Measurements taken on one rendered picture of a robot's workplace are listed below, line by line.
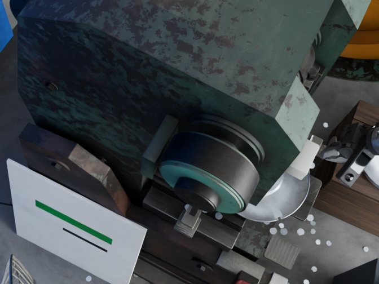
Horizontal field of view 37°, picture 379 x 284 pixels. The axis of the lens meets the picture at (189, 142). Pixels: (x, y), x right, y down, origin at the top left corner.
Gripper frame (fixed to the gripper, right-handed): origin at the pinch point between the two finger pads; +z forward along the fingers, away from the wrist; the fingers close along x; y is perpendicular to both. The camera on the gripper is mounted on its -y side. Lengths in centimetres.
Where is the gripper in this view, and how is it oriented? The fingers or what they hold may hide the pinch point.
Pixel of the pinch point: (324, 157)
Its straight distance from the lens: 167.8
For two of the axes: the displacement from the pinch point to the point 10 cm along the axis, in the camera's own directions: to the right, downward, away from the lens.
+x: -7.7, -5.4, -3.4
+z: -4.8, 1.4, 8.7
